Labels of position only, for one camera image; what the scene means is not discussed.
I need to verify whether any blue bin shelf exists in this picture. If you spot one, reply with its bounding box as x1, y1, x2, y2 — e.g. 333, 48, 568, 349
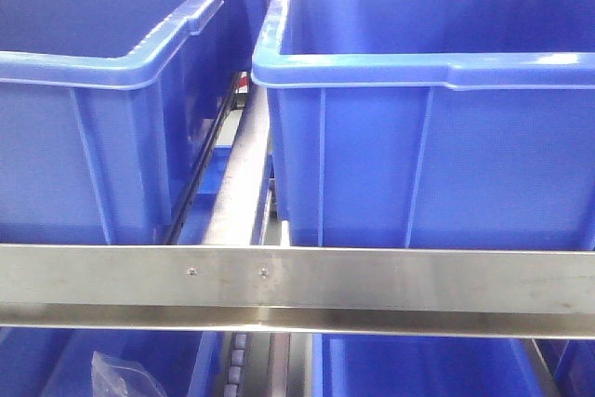
312, 334, 544, 396
1, 0, 241, 245
1, 327, 222, 396
252, 0, 594, 250

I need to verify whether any blue bin upper shelf right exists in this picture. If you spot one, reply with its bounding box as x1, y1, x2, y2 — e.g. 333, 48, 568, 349
252, 0, 594, 250

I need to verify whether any blue bin lower shelf left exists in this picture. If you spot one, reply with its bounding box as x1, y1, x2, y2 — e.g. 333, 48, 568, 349
1, 327, 222, 396

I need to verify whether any steel shelf front rail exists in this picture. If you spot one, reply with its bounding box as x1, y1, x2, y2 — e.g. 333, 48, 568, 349
1, 245, 594, 338

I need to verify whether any blue bin lower shelf right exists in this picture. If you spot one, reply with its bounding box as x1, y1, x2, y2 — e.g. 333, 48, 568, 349
312, 334, 544, 396

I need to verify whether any blue bin upper shelf left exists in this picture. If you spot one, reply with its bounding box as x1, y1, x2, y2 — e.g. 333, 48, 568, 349
1, 0, 241, 245

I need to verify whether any clear plastic bag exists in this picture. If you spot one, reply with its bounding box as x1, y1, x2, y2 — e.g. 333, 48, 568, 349
91, 351, 166, 397

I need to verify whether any steel roller track divider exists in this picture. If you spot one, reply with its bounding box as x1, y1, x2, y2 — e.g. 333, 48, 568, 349
198, 86, 274, 248

